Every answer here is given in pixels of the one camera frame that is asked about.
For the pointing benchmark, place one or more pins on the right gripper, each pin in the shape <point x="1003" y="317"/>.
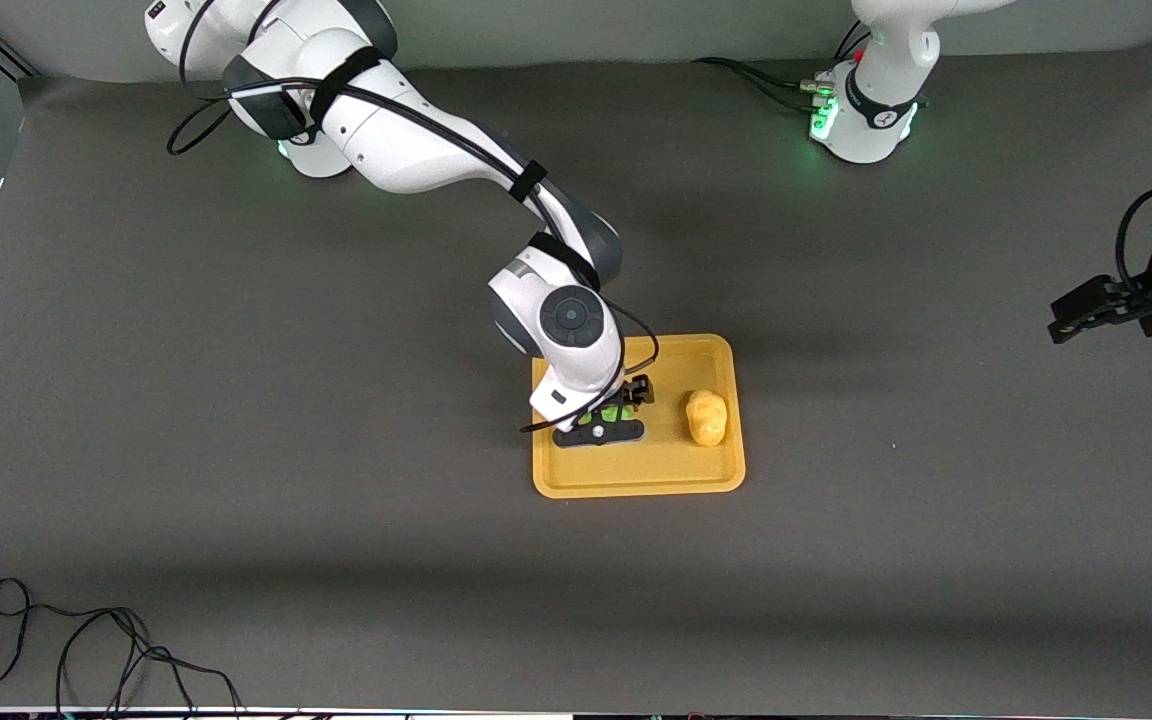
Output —
<point x="633" y="391"/>

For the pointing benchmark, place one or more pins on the green apple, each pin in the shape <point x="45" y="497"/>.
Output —
<point x="618" y="411"/>

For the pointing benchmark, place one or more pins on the yellow potato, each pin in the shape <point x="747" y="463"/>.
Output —
<point x="707" y="418"/>

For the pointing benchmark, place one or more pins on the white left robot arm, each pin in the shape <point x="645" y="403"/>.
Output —
<point x="876" y="100"/>

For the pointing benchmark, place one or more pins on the yellow plastic tray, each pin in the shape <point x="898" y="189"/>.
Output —
<point x="676" y="475"/>

